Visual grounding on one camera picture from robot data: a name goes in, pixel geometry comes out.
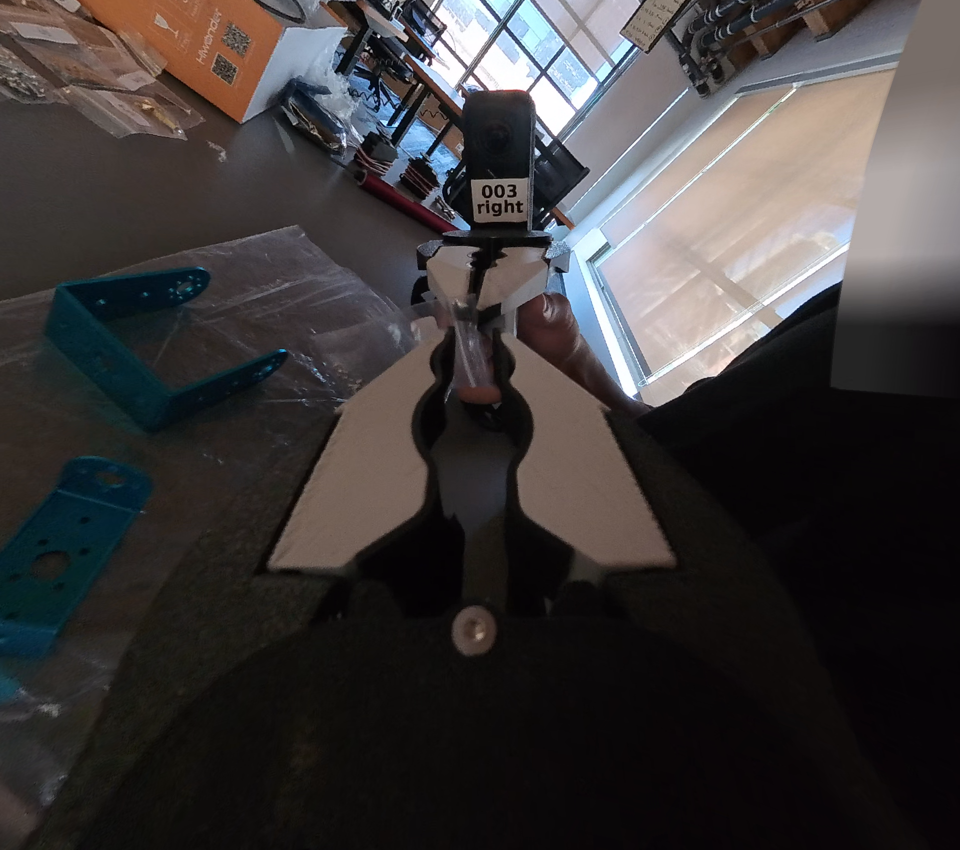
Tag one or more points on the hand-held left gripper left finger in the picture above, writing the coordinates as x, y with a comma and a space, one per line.
360, 490

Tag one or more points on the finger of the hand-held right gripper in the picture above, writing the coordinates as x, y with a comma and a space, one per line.
514, 280
450, 276

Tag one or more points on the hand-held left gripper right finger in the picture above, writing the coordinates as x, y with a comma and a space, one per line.
585, 483

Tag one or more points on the small clear screw bag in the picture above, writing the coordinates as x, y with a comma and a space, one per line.
469, 348

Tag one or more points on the blue U-shaped metal bracket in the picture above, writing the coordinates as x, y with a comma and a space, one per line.
97, 355

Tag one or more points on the person's right forearm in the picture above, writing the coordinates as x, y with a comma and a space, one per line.
622, 393

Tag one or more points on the grey desk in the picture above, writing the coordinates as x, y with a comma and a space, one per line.
112, 175

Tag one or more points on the person's right hand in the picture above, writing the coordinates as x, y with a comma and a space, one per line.
551, 333

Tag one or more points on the black servo motor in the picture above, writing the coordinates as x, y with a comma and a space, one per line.
418, 179
375, 157

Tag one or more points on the dark red tube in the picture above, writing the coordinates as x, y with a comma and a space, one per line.
390, 194

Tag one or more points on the large grid window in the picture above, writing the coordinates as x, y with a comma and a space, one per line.
525, 3

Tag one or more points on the black monitor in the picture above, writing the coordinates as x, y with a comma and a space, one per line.
424, 14

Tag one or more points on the wooden work table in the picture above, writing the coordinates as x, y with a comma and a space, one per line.
390, 33

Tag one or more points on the bag of blue parts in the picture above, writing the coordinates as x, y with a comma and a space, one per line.
315, 115

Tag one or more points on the large clear plastic sheet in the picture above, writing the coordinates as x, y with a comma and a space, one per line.
247, 340

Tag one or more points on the hanging white sign board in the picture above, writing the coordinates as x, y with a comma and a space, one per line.
656, 10

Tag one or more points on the window with roller blind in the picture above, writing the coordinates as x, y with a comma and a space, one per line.
750, 228

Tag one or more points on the pile of clear parts bags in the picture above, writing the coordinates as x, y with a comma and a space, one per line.
75, 63

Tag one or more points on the blue perforated servo bracket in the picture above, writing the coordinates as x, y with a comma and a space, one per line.
52, 550

